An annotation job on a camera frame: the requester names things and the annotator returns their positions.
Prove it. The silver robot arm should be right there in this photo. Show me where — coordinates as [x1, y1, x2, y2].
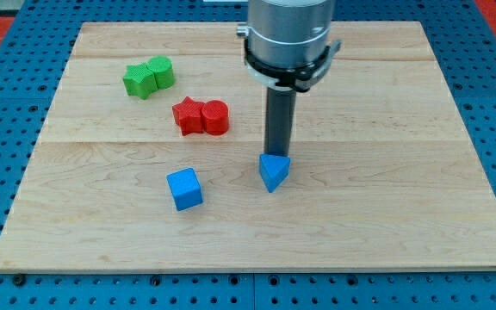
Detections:
[237, 0, 341, 93]

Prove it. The blue triangle block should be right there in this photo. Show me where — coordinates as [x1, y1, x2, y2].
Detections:
[259, 153, 291, 193]

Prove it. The red cylinder block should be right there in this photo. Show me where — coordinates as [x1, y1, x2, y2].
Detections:
[201, 100, 229, 135]

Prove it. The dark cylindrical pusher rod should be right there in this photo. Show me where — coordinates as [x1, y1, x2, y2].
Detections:
[263, 88, 296, 157]

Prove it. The blue cube block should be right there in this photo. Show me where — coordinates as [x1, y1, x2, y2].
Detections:
[166, 167, 203, 211]

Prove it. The red star block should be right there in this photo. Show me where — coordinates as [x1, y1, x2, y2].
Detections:
[172, 96, 204, 136]

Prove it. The wooden board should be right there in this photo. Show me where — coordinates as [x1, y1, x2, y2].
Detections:
[0, 22, 496, 274]

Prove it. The green cylinder block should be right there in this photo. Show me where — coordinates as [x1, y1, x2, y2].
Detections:
[147, 56, 175, 89]

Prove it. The green star block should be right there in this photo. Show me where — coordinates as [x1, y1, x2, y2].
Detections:
[122, 63, 158, 100]

